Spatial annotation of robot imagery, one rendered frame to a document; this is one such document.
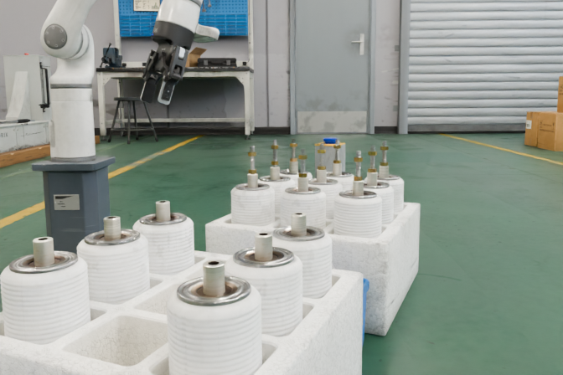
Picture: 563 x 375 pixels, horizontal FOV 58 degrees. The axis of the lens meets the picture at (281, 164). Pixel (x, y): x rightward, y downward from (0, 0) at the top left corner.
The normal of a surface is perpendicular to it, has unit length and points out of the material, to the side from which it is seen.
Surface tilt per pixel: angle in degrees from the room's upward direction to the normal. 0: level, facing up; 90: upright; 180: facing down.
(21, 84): 67
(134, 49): 90
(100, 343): 90
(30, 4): 90
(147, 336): 90
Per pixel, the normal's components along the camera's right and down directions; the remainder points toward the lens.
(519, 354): 0.00, -0.99
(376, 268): -0.40, 0.12
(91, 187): 0.69, 0.11
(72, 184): 0.03, 0.15
